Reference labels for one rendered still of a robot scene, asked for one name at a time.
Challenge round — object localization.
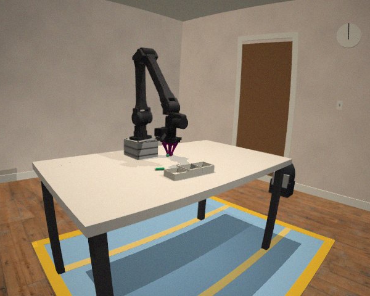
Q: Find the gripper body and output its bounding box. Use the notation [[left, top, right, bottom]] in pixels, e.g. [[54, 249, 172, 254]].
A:
[[161, 137, 182, 144]]

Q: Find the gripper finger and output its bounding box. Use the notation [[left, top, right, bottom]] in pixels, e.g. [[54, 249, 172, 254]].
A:
[[162, 142, 169, 154], [168, 142, 178, 156]]

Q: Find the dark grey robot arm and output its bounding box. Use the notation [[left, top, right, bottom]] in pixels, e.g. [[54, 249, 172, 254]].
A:
[[129, 47, 188, 141]]

